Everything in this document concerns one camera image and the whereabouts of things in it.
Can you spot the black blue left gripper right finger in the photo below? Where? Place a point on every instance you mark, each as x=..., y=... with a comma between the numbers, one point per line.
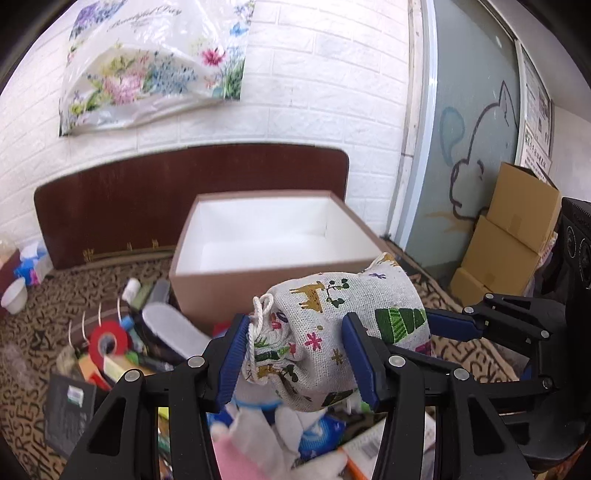
x=472, y=442

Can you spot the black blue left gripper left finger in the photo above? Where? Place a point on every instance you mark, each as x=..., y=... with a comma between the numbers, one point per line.
x=121, y=440

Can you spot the patterned linen drawstring pouch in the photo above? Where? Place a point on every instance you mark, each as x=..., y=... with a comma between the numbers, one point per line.
x=294, y=344

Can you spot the black product box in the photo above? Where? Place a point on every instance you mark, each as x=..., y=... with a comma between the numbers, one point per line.
x=70, y=405

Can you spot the red tape roll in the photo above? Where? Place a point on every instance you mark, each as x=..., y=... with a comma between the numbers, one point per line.
x=107, y=338

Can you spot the orange book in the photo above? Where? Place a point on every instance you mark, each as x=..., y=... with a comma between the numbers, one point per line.
x=363, y=450

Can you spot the white shoe insole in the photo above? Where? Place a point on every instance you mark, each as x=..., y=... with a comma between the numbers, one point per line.
x=176, y=331

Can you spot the pink white work glove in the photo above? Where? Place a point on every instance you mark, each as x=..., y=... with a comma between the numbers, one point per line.
x=249, y=449

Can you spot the leopard letter pattern bedspread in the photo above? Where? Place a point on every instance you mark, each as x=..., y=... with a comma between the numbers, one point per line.
x=32, y=340

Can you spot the blue candy pack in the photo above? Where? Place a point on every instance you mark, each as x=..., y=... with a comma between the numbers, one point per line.
x=322, y=437

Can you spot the white small bottle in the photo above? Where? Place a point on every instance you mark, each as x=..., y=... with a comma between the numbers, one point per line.
x=131, y=290

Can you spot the tan cardboard boxes stack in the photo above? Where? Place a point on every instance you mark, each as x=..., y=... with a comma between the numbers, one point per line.
x=512, y=240

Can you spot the brown cardboard storage box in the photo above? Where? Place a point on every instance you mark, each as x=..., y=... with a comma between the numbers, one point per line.
x=235, y=246

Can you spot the dark brown wooden headboard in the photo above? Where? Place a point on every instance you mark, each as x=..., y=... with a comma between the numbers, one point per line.
x=139, y=205

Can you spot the black speaker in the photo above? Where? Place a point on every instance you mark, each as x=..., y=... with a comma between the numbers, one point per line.
x=574, y=240

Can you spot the floral plastic bag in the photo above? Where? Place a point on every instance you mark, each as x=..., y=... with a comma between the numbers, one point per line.
x=133, y=62

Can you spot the wall poster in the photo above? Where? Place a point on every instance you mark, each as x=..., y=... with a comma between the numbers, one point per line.
x=537, y=120

